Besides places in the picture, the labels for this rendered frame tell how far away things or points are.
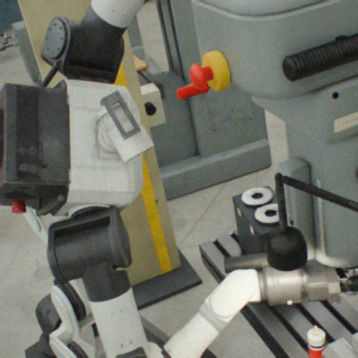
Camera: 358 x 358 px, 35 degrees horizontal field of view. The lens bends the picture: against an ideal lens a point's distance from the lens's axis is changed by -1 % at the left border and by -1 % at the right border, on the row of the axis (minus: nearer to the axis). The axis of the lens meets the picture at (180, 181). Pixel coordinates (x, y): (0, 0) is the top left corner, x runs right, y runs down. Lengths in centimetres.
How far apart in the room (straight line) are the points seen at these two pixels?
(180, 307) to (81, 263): 198
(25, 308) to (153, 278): 74
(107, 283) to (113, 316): 7
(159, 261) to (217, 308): 202
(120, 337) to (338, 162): 54
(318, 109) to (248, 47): 15
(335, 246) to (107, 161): 47
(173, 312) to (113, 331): 190
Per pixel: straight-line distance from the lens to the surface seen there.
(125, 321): 118
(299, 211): 107
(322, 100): 88
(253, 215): 163
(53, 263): 114
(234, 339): 287
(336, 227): 106
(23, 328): 330
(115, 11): 120
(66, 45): 121
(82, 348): 194
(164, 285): 320
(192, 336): 124
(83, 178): 114
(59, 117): 116
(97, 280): 114
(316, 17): 82
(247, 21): 80
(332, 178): 101
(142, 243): 312
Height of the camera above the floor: 207
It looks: 30 degrees down
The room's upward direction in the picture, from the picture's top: 12 degrees counter-clockwise
